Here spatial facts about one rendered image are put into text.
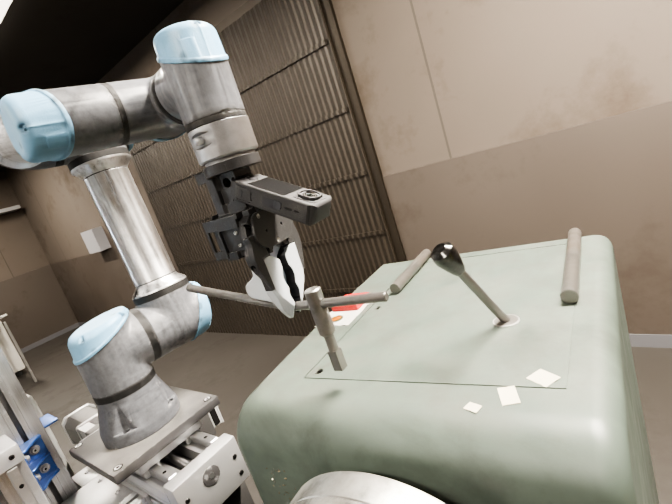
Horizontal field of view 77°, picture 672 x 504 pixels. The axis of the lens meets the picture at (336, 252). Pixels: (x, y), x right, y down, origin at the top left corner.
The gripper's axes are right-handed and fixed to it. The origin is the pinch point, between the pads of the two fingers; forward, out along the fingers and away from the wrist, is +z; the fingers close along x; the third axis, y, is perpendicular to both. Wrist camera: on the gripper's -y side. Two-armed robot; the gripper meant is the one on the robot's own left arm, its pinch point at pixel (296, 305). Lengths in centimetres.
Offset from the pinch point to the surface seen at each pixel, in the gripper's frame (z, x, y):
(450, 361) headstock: 12.2, -5.9, -16.0
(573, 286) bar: 10.2, -21.3, -29.9
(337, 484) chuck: 14.3, 13.2, -8.9
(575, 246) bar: 10.1, -37.6, -29.9
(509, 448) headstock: 13.6, 6.4, -24.6
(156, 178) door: -52, -266, 369
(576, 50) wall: -28, -219, -33
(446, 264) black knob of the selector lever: -0.3, -7.3, -18.3
